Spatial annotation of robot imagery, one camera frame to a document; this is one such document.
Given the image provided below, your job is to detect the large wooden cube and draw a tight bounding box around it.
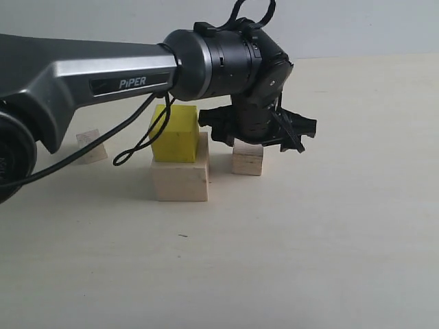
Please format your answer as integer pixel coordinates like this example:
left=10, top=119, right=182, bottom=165
left=150, top=132, right=210, bottom=202

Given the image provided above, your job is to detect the small wooden cube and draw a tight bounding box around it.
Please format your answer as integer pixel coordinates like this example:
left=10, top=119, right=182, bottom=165
left=75, top=127, right=108, bottom=166

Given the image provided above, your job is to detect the medium wooden cube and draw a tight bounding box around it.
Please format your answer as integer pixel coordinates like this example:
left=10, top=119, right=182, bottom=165
left=232, top=139, right=264, bottom=176

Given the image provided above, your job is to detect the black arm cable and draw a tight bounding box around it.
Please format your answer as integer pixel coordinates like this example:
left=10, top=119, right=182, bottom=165
left=0, top=0, right=277, bottom=188

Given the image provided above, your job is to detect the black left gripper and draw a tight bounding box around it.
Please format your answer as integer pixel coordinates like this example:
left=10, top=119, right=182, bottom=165
left=198, top=95, right=318, bottom=153

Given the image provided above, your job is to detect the yellow cube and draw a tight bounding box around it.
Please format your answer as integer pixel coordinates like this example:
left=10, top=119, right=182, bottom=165
left=152, top=104, right=199, bottom=163

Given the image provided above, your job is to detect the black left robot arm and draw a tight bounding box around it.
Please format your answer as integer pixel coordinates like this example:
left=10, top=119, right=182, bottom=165
left=1, top=19, right=317, bottom=201

